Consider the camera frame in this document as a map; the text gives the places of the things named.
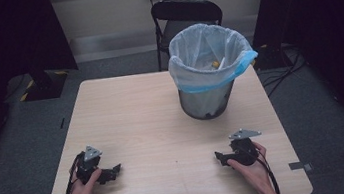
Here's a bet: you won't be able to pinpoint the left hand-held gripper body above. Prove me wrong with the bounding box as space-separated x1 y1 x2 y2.
72 143 108 187

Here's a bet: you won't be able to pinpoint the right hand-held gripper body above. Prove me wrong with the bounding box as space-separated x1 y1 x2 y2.
226 126 267 169

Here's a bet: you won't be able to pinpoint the black mesh trash bin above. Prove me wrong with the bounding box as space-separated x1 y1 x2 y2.
177 79 240 124

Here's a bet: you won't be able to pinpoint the black bin with white liner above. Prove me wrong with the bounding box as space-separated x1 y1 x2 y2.
162 16 266 120

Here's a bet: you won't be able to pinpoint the person's right hand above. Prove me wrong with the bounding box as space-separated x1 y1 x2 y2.
225 139 273 194

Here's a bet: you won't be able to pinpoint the black stand base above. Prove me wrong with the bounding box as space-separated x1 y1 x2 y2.
248 40 293 72
16 65 72 104

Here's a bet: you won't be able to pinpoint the dark curtain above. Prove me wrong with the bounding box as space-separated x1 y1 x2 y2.
247 0 344 163
0 0 92 181

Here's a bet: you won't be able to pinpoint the black folding chair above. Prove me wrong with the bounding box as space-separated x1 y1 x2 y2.
148 0 230 73

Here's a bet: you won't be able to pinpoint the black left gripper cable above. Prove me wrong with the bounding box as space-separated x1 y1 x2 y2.
57 151 91 194

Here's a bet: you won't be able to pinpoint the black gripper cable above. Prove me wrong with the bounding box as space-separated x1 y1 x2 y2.
251 146 282 194
57 151 91 194

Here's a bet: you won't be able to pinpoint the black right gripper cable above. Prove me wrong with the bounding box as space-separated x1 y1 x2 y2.
251 146 282 194

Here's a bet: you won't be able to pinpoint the black floor cables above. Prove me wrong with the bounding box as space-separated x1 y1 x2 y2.
255 42 311 99

